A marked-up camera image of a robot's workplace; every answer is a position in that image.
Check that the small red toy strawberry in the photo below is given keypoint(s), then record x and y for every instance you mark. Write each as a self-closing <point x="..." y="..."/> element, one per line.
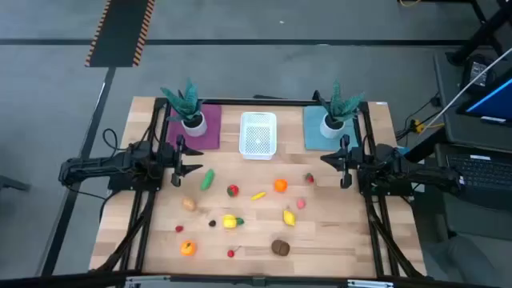
<point x="309" y="178"/>

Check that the person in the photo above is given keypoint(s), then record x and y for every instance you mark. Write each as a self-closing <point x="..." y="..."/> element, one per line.
<point x="464" y="260"/>

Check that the yellow toy lemon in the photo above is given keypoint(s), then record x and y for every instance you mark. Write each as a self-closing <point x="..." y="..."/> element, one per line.
<point x="289" y="218"/>

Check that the black hazard-striped floor mat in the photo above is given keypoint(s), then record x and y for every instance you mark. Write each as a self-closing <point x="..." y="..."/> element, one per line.
<point x="120" y="32"/>

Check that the snake plant in white pot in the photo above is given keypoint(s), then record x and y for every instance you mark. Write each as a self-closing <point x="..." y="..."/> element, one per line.
<point x="331" y="130"/>
<point x="194" y="127"/>

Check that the thin white rod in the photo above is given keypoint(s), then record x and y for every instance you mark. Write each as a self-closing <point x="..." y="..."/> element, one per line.
<point x="465" y="93"/>

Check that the pink toy peach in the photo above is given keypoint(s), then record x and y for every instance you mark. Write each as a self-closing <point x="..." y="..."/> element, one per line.
<point x="301" y="204"/>

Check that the silver metal bracket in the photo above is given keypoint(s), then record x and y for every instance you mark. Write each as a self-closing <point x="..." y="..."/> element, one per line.
<point x="370" y="284"/>
<point x="144" y="278"/>

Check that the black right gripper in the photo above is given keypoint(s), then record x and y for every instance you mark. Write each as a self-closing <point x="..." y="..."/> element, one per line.
<point x="346" y="160"/>

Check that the monitor with blue screen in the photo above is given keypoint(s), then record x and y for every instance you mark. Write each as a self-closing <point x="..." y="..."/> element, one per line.
<point x="496" y="104"/>

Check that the dark grey side table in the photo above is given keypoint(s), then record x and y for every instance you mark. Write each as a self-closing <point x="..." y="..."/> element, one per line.
<point x="480" y="218"/>

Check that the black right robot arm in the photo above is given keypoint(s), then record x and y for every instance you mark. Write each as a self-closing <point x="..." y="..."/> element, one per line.
<point x="420" y="174"/>

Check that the toy tangerine with green leaf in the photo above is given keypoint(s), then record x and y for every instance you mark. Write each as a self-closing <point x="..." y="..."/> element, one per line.
<point x="188" y="248"/>

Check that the green toy cucumber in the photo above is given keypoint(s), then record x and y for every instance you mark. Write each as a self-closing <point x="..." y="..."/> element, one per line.
<point x="207" y="179"/>

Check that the grey desk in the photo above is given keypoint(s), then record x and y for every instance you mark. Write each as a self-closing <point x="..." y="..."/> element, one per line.
<point x="450" y="116"/>

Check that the teal cloth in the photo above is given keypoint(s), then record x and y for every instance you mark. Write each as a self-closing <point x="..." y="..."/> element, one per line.
<point x="312" y="132"/>

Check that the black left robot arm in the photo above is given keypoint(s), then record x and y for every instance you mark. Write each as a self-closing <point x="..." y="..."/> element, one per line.
<point x="92" y="164"/>

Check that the yellow toy banana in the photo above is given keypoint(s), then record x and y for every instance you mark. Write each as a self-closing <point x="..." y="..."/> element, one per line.
<point x="258" y="196"/>

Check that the yellow toy pineapple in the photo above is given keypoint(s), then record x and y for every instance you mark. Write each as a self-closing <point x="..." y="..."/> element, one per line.
<point x="230" y="221"/>

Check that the purple cloth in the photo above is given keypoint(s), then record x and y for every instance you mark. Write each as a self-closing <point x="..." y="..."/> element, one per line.
<point x="212" y="132"/>

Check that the black furniture foot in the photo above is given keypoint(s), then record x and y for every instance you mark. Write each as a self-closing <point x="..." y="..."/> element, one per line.
<point x="14" y="184"/>

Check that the white perforated plastic basket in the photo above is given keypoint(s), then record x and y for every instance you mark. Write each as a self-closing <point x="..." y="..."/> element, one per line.
<point x="258" y="136"/>

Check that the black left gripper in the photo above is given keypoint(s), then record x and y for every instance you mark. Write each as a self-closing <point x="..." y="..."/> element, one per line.
<point x="178" y="160"/>

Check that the red toy raspberry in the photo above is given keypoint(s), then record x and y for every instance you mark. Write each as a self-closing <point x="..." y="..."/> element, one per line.
<point x="179" y="229"/>

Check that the black laptop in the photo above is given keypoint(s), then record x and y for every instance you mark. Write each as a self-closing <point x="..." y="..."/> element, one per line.
<point x="480" y="172"/>

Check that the large red toy strawberry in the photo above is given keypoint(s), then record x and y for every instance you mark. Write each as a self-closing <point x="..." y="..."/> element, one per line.
<point x="233" y="190"/>

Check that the brown toy kiwi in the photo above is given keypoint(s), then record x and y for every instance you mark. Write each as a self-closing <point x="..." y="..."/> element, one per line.
<point x="280" y="248"/>

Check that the black power adapter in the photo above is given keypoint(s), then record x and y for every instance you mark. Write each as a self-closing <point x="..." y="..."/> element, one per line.
<point x="477" y="74"/>

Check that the black aluminium table frame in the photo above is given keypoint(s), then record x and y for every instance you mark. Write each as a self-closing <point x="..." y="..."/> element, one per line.
<point x="288" y="102"/>

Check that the plain toy orange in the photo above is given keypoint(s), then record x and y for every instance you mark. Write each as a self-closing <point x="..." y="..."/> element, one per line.
<point x="281" y="185"/>

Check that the black stand leg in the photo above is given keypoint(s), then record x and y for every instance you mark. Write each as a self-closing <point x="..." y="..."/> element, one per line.
<point x="480" y="36"/>

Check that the tan toy potato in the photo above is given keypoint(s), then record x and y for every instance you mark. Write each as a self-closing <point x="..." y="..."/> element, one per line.
<point x="189" y="204"/>

